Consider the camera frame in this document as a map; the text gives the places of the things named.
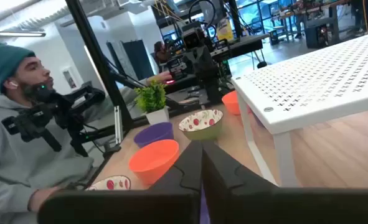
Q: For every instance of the person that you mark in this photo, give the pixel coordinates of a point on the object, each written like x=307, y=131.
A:
x=161, y=53
x=12, y=155

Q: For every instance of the orange plastic bowl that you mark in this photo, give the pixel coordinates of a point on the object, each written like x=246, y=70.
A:
x=230, y=102
x=152, y=160

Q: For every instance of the dark partition panel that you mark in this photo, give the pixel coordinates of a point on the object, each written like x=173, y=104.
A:
x=137, y=59

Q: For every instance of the small green potted plant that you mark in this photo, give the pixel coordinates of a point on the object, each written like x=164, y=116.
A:
x=152, y=99

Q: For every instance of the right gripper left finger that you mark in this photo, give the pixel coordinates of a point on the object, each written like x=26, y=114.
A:
x=158, y=205

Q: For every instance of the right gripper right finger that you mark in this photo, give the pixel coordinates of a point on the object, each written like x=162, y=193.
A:
x=264, y=205

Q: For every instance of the LED light bar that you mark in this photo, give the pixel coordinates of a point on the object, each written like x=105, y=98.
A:
x=18, y=34

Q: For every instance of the green bowl with floral inside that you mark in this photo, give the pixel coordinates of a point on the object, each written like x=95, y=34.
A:
x=112, y=183
x=202, y=124

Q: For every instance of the yellow wipes canister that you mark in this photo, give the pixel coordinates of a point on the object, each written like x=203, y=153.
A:
x=225, y=29

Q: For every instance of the black aluminium rig frame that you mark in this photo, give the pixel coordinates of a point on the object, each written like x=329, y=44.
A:
x=99, y=62

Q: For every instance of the black work table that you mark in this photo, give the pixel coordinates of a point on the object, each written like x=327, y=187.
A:
x=246, y=45

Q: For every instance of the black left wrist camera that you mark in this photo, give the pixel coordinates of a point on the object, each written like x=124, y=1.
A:
x=193, y=39

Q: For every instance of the purple plastic bowl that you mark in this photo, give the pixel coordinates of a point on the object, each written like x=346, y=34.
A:
x=205, y=208
x=154, y=132

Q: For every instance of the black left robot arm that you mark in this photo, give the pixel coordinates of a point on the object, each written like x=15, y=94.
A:
x=213, y=90

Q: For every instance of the white perforated shelf rack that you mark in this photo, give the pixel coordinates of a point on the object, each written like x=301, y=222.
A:
x=311, y=84

